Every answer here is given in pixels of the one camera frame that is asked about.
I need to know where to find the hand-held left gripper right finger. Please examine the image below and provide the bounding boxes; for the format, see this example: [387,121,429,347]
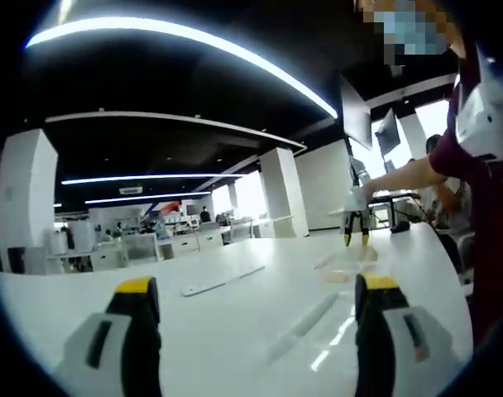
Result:
[353,273,475,397]

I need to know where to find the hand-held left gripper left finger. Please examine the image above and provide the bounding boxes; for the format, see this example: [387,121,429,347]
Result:
[55,276,164,397]

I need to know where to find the clear yellow-rimmed plastic container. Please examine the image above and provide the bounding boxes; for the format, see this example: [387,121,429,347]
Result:
[313,246,380,286]

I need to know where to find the clear plastic storage box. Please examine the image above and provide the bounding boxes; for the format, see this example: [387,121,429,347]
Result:
[323,254,379,286]

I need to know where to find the dark-topped desk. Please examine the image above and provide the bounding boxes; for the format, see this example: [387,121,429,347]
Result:
[369,190,422,204]

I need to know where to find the small black-framed monitor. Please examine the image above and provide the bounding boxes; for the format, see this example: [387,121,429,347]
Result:
[375,108,401,155]

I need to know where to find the large black monitor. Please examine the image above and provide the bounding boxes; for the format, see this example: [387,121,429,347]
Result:
[338,74,373,151]

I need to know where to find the person's torso in maroon shirt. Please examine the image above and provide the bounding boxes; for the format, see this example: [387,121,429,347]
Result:
[429,36,503,344]

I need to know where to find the row of white office desks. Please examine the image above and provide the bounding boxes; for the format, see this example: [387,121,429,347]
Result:
[44,221,236,275]

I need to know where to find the white chest-worn device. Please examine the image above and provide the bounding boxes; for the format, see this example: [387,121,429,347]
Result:
[453,41,503,160]

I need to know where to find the long straight ceiling light strip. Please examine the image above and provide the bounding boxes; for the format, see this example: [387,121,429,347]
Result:
[84,190,212,205]
[61,172,247,186]

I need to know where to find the curved ceiling light strip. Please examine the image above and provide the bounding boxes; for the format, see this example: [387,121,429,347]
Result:
[26,17,338,117]

